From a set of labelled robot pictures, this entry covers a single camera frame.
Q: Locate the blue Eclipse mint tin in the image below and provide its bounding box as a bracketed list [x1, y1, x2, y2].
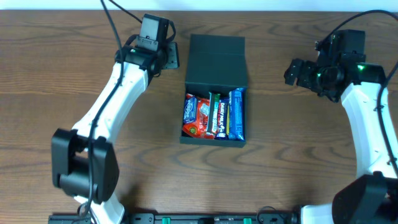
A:
[183, 96, 197, 124]

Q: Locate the red snack packet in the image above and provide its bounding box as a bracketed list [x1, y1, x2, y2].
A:
[182, 93, 210, 138]

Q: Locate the purple Dairy Milk chocolate bar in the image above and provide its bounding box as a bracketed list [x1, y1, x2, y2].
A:
[215, 98, 229, 140]

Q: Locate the black mounting rail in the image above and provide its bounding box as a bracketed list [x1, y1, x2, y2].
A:
[47, 211, 301, 224]

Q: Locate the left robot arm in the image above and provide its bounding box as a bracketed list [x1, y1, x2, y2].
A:
[49, 42, 179, 223]

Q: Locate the yellow snack packet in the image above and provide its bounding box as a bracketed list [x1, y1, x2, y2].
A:
[226, 104, 231, 137]

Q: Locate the blue snack bar wrapper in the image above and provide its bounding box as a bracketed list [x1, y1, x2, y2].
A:
[227, 88, 245, 141]

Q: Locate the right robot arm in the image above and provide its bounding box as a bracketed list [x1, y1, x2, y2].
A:
[284, 58, 397, 223]

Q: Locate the green gum pack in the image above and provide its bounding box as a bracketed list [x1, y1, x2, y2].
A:
[206, 92, 220, 136]

